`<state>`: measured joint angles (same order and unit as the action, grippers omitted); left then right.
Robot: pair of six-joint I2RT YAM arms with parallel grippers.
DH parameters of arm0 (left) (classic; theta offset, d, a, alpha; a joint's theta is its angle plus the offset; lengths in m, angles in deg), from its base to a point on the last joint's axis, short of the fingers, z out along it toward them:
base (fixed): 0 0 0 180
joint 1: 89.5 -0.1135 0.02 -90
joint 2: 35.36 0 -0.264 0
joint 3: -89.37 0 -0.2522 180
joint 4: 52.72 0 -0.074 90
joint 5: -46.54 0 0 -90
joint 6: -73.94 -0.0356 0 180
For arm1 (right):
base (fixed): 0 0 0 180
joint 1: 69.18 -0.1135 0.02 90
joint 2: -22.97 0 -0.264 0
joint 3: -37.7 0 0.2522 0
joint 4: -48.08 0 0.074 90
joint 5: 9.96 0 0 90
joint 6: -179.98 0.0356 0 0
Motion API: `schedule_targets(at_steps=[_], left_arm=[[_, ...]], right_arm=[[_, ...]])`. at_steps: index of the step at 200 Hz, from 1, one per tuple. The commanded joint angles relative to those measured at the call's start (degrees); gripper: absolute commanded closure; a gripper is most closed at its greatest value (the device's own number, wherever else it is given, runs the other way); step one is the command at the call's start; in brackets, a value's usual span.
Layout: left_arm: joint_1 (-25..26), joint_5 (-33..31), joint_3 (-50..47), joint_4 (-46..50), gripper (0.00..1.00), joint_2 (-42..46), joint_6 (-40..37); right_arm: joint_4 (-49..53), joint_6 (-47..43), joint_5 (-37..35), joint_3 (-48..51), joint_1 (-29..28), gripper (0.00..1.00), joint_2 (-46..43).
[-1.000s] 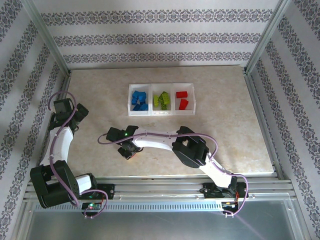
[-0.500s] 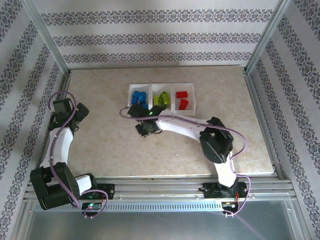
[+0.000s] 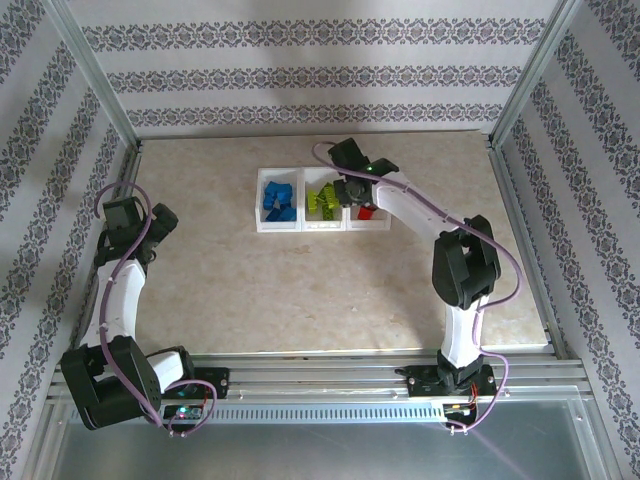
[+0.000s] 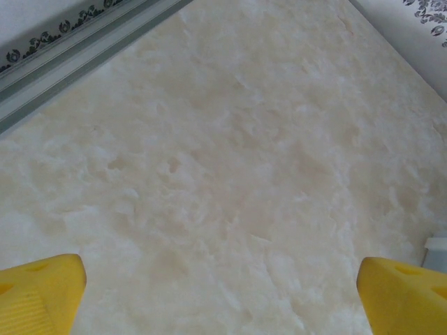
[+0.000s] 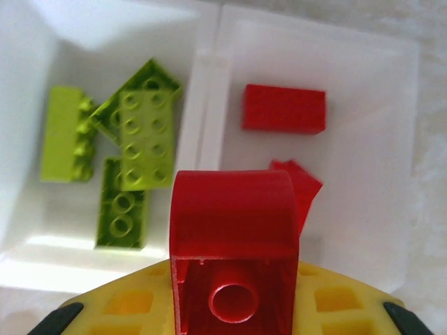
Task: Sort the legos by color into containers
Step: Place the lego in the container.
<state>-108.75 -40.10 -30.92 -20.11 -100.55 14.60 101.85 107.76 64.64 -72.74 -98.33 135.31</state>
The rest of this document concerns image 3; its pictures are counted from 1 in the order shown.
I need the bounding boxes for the aluminium side rail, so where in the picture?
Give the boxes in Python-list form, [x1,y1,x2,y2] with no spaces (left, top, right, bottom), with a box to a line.
[69,142,146,364]
[487,142,571,361]

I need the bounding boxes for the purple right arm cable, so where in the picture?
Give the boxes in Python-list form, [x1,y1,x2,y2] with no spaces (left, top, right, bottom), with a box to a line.
[312,141,524,435]

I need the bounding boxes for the left controller board with LED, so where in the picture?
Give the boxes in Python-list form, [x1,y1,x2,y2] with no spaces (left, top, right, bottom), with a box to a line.
[163,403,205,421]

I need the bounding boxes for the aluminium mounting rails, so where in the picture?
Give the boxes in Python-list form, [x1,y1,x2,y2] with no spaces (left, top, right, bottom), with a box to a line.
[47,352,587,404]

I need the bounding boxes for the aluminium frame post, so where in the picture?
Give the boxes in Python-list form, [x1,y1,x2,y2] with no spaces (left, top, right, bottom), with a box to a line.
[488,0,587,149]
[42,0,144,149]

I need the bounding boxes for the white three-compartment container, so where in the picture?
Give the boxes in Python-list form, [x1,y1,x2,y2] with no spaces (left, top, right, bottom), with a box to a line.
[256,166,392,234]

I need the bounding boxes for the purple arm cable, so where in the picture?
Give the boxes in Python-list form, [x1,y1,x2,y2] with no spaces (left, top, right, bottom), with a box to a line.
[312,141,524,435]
[94,180,219,439]

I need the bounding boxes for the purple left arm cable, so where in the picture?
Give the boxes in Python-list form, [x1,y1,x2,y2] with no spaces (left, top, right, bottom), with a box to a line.
[94,180,219,439]

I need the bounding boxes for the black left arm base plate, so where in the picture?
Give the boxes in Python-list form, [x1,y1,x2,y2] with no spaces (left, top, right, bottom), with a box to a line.
[164,367,231,400]

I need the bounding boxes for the slotted metal strip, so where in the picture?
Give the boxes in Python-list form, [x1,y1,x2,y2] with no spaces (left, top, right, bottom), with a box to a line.
[69,405,451,425]

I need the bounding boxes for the shiny metal sheet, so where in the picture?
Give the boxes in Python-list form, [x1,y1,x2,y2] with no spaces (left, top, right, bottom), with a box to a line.
[29,399,619,480]

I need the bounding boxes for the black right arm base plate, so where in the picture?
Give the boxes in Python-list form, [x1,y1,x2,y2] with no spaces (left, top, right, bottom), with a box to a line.
[407,366,499,399]

